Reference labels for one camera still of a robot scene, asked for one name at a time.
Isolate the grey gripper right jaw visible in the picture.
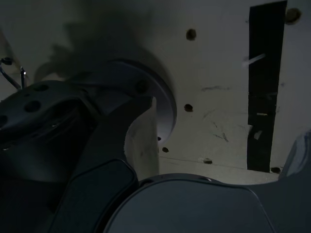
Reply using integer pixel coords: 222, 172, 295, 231
104, 129, 311, 233

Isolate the black tape strip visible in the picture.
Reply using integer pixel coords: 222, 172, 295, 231
247, 0, 288, 173

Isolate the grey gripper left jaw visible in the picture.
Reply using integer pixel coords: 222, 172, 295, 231
46, 96, 161, 233

